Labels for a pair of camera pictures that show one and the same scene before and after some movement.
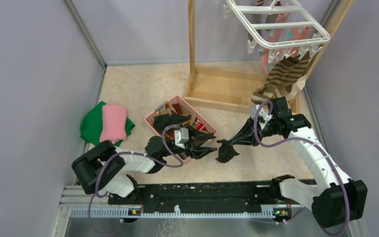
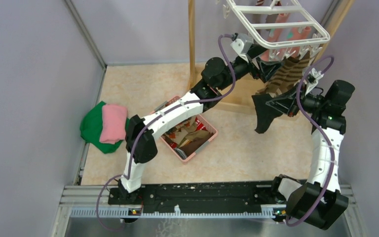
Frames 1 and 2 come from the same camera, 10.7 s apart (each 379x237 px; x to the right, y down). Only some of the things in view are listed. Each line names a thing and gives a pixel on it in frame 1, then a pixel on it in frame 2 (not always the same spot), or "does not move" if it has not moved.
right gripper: [246, 135] to [287, 104]
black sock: [226, 151] to [265, 114]
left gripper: [197, 151] to [268, 68]
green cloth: [91, 125] does not move
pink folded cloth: [114, 118] does not move
